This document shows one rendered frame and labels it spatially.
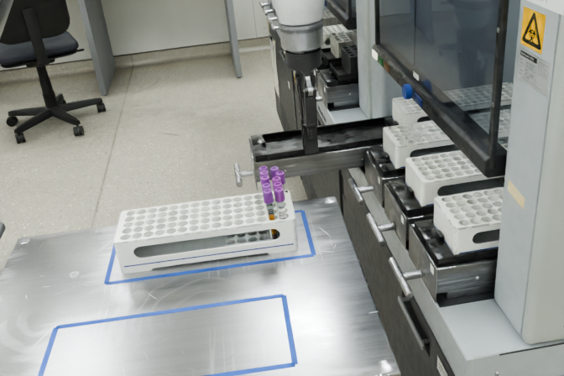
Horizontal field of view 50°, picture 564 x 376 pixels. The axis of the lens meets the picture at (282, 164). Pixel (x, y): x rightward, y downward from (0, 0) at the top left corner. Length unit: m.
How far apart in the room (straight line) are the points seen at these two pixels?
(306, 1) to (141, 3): 3.72
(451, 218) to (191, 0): 4.03
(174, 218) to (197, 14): 3.91
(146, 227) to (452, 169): 0.56
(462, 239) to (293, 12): 0.54
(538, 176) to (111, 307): 0.64
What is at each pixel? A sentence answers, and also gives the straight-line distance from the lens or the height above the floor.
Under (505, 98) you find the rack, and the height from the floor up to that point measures 0.86.
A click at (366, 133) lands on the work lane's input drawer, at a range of 1.45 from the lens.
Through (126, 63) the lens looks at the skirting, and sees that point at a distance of 5.01.
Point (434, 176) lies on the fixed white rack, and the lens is 1.13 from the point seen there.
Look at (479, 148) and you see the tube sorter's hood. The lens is 0.95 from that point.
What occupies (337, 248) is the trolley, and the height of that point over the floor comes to 0.82.
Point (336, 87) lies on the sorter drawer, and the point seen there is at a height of 0.80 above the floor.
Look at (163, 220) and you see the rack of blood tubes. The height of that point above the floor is 0.88.
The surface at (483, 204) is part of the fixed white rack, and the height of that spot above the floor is 0.86.
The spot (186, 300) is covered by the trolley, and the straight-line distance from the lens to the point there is 0.96.
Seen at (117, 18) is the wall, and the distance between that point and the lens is 4.92.
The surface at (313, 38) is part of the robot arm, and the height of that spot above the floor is 1.07.
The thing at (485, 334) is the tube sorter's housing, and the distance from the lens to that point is 1.01.
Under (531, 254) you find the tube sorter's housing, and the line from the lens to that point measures 0.90.
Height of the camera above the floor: 1.42
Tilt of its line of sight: 27 degrees down
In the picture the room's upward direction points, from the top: 6 degrees counter-clockwise
